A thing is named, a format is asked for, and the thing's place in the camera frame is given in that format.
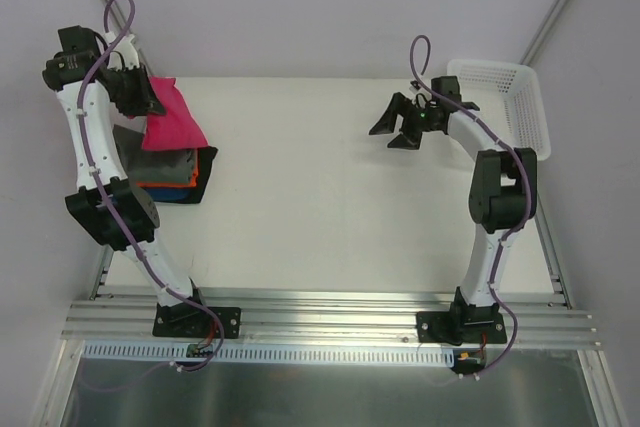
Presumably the pink t shirt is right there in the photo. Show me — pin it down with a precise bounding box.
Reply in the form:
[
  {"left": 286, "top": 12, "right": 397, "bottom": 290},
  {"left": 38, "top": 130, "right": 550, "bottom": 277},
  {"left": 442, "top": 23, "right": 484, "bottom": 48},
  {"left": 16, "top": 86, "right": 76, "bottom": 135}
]
[{"left": 142, "top": 77, "right": 209, "bottom": 152}]

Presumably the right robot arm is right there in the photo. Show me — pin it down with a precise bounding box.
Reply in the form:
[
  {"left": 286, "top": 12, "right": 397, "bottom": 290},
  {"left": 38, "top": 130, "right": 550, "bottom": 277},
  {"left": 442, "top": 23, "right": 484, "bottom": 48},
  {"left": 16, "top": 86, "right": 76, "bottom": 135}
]
[{"left": 369, "top": 76, "right": 538, "bottom": 346}]

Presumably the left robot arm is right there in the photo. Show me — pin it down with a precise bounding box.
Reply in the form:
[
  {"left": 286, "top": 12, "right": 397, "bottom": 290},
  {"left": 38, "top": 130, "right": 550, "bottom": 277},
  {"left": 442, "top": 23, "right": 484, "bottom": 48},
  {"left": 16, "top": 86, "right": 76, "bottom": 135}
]
[{"left": 42, "top": 26, "right": 219, "bottom": 339}]

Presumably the grey folded t shirt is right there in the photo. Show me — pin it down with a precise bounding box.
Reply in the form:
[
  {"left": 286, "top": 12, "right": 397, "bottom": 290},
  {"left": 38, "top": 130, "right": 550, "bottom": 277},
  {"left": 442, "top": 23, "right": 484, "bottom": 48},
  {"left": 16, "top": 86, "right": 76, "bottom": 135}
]
[{"left": 112, "top": 125, "right": 197, "bottom": 187}]

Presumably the black folded t shirt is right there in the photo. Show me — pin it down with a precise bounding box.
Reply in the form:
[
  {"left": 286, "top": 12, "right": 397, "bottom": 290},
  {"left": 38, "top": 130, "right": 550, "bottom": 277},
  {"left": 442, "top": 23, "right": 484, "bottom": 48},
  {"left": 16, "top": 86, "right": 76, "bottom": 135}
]
[{"left": 169, "top": 146, "right": 219, "bottom": 205}]

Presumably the orange folded t shirt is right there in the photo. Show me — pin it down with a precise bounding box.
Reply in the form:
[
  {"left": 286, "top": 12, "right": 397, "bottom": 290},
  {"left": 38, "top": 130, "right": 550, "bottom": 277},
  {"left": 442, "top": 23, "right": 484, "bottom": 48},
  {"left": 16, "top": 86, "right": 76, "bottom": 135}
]
[{"left": 129, "top": 149, "right": 198, "bottom": 188}]

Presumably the blue folded t shirt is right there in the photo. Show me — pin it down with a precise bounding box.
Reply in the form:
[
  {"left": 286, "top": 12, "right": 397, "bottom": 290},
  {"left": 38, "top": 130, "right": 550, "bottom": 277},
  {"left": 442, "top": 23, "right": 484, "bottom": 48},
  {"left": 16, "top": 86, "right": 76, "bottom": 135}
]
[{"left": 144, "top": 187, "right": 191, "bottom": 204}]

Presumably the white plastic basket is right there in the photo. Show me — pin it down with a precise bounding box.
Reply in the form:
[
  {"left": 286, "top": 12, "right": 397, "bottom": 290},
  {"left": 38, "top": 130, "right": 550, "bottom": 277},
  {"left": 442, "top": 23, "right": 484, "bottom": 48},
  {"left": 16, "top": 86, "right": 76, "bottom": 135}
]
[{"left": 447, "top": 59, "right": 551, "bottom": 162}]

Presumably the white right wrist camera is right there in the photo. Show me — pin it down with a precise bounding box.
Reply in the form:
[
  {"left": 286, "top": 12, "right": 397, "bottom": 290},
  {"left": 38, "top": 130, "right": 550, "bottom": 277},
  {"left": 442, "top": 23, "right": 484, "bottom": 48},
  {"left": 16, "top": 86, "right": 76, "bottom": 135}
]
[{"left": 410, "top": 80, "right": 429, "bottom": 108}]

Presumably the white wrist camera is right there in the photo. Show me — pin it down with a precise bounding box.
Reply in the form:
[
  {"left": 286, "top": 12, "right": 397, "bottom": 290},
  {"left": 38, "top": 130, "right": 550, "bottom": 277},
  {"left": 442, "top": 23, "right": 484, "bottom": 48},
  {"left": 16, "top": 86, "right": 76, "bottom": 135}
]
[
  {"left": 410, "top": 80, "right": 429, "bottom": 108},
  {"left": 107, "top": 34, "right": 141, "bottom": 71}
]

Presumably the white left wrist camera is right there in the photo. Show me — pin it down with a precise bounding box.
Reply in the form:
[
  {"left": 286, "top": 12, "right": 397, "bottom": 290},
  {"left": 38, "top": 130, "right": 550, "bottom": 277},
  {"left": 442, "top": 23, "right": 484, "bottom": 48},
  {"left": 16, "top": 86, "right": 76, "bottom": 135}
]
[{"left": 107, "top": 34, "right": 141, "bottom": 71}]

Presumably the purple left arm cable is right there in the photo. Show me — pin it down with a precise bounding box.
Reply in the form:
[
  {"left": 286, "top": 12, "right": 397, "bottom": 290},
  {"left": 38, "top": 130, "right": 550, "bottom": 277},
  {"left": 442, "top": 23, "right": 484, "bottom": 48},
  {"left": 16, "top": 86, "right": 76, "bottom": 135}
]
[{"left": 79, "top": 0, "right": 226, "bottom": 392}]

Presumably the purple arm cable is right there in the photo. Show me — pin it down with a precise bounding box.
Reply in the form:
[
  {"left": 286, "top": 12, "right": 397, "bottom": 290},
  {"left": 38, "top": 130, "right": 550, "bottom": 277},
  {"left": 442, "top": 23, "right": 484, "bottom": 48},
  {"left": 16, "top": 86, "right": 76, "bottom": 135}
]
[
  {"left": 409, "top": 35, "right": 531, "bottom": 383},
  {"left": 79, "top": 0, "right": 226, "bottom": 392}
]

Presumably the aluminium mounting rail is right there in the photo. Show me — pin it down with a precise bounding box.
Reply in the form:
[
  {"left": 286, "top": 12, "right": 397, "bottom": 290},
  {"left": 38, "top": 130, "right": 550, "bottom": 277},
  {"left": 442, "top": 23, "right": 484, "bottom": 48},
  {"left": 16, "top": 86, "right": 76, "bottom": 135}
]
[{"left": 62, "top": 285, "right": 604, "bottom": 350}]

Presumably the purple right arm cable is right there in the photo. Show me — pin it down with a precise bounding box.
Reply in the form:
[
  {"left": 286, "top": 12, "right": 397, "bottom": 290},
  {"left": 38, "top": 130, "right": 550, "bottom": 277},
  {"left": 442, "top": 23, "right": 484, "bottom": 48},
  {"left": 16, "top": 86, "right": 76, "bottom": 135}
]
[{"left": 409, "top": 35, "right": 531, "bottom": 383}]

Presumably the white slotted cable duct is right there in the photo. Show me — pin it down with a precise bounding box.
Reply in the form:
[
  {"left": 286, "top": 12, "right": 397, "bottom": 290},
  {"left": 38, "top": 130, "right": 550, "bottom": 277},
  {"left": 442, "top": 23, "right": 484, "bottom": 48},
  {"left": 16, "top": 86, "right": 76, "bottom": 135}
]
[{"left": 83, "top": 340, "right": 454, "bottom": 368}]

